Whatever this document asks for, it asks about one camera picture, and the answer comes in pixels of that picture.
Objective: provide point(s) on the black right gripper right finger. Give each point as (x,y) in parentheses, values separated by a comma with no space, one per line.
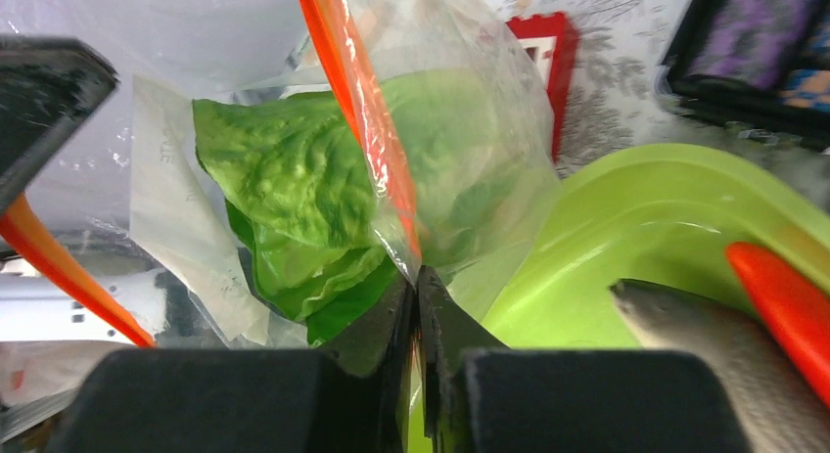
(481,396)

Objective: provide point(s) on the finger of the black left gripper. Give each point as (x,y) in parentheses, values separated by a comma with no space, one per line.
(50,85)

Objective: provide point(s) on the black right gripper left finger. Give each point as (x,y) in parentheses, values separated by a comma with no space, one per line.
(347,395)

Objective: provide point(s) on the green toy cabbage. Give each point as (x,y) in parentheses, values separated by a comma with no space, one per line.
(298,192)

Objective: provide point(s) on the clear zip top bag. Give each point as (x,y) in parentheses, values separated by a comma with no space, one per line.
(130,186)

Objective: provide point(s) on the green plastic tray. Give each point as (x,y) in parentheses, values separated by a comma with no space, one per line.
(662,213)

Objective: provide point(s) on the grey toy fish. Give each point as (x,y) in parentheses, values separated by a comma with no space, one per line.
(777,409)

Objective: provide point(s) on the orange toy carrot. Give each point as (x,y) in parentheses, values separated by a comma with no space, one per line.
(792,307)

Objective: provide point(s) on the red white window brick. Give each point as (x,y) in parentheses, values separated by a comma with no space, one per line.
(551,41)

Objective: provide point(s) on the black poker chip case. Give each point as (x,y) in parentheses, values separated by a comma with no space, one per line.
(761,66)

